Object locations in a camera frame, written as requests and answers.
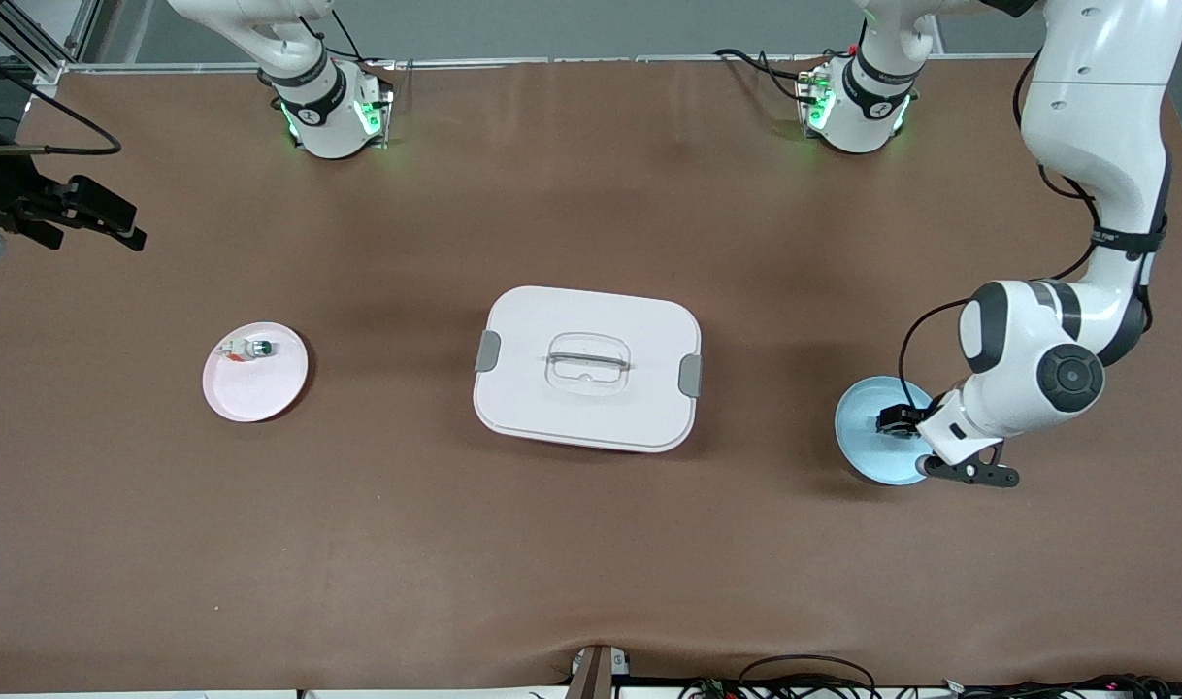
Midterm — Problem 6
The white lidded storage box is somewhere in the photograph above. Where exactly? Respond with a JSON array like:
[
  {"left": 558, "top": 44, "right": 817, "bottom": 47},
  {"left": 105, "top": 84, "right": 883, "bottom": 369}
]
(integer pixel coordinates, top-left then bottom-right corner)
[{"left": 473, "top": 285, "right": 704, "bottom": 454}]

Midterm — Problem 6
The light blue round plate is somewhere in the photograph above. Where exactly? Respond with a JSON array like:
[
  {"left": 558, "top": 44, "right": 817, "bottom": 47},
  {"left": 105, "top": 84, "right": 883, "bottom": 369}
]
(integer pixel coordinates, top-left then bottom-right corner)
[{"left": 834, "top": 376, "right": 941, "bottom": 487}]

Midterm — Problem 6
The black cable bundle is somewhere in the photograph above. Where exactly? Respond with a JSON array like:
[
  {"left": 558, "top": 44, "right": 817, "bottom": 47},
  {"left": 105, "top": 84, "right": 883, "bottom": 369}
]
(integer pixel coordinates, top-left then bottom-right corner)
[{"left": 882, "top": 673, "right": 1182, "bottom": 699}]

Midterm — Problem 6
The brown camera post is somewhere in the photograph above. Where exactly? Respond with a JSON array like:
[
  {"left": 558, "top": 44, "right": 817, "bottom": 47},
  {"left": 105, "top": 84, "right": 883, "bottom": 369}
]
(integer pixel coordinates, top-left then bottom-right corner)
[{"left": 564, "top": 644, "right": 633, "bottom": 699}]

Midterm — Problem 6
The black base cable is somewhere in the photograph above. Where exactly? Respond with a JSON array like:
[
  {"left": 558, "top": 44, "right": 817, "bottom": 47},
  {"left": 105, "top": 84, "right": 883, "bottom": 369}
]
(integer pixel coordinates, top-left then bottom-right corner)
[
  {"left": 713, "top": 46, "right": 830, "bottom": 106},
  {"left": 298, "top": 8, "right": 369, "bottom": 67}
]

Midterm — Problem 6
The brown table mat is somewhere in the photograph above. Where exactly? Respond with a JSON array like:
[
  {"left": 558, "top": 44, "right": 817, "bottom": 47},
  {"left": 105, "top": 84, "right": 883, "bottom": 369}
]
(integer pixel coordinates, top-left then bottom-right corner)
[{"left": 0, "top": 56, "right": 1182, "bottom": 694}]

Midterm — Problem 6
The pale pink round plate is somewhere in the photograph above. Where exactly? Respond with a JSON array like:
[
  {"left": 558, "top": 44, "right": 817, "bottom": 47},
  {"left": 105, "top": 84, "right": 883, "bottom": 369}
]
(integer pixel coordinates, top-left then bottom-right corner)
[{"left": 202, "top": 321, "right": 311, "bottom": 424}]

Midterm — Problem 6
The black looped cable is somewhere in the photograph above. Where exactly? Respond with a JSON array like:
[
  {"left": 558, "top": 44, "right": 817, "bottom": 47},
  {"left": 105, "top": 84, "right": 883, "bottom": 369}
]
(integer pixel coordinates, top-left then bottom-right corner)
[{"left": 737, "top": 654, "right": 879, "bottom": 699}]

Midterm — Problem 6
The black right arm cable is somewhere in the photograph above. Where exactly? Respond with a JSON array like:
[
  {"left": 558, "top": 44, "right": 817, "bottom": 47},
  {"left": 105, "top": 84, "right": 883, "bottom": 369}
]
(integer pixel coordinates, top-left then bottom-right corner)
[{"left": 0, "top": 68, "right": 124, "bottom": 156}]

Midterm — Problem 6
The aluminium frame post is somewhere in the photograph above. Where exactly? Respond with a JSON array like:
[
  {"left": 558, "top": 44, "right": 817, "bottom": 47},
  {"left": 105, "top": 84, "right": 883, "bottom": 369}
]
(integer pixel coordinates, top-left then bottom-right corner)
[{"left": 0, "top": 0, "right": 102, "bottom": 90}]

